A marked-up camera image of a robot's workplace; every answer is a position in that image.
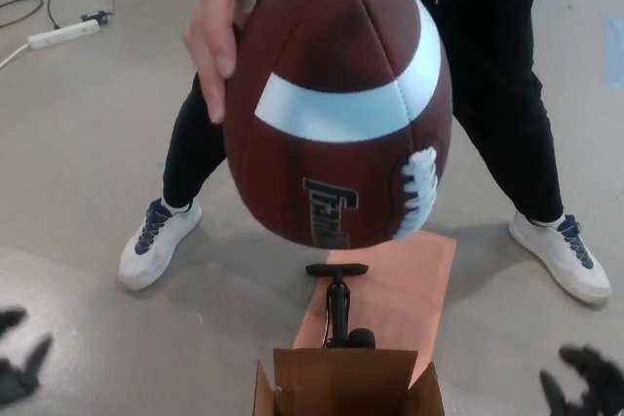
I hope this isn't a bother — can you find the person's right hand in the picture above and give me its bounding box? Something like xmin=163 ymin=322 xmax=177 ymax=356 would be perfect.
xmin=182 ymin=0 xmax=343 ymax=124

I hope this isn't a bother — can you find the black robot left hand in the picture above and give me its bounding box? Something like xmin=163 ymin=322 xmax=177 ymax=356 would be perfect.
xmin=0 ymin=307 xmax=54 ymax=405

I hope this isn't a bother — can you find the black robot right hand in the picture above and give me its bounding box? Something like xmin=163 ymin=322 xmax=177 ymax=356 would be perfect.
xmin=539 ymin=345 xmax=624 ymax=416

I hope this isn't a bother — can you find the brown football with white stripe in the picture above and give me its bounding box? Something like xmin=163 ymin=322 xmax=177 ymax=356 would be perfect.
xmin=222 ymin=0 xmax=453 ymax=250

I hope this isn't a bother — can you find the person in black pants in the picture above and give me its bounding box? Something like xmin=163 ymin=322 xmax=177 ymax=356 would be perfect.
xmin=163 ymin=0 xmax=566 ymax=223

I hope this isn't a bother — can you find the blue floor tape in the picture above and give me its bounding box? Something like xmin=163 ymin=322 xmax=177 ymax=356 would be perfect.
xmin=604 ymin=14 xmax=624 ymax=89

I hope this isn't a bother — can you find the white sneaker with navy laces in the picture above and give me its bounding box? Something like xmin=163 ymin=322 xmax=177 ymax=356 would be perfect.
xmin=509 ymin=210 xmax=612 ymax=304
xmin=117 ymin=198 xmax=204 ymax=290

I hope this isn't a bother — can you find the white power strip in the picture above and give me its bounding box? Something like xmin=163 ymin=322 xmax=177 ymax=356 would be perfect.
xmin=27 ymin=19 xmax=100 ymax=51

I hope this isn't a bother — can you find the orange floor mat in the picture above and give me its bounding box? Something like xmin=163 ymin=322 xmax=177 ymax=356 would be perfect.
xmin=293 ymin=232 xmax=458 ymax=391

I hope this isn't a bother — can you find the black air pump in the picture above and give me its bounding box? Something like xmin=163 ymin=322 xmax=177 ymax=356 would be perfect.
xmin=305 ymin=262 xmax=377 ymax=352

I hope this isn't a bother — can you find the brown cardboard box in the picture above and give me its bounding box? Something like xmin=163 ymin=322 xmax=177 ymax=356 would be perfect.
xmin=253 ymin=347 xmax=446 ymax=416

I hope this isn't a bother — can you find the white power strip cable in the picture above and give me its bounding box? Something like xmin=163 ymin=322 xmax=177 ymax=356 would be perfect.
xmin=0 ymin=42 xmax=31 ymax=69

